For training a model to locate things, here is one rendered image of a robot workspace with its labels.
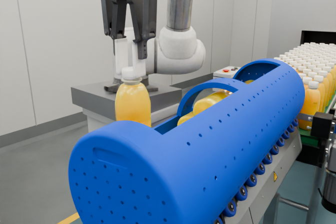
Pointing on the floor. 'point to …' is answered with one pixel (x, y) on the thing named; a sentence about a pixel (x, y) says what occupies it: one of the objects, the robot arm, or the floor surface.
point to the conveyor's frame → (320, 151)
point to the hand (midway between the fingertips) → (130, 58)
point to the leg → (271, 211)
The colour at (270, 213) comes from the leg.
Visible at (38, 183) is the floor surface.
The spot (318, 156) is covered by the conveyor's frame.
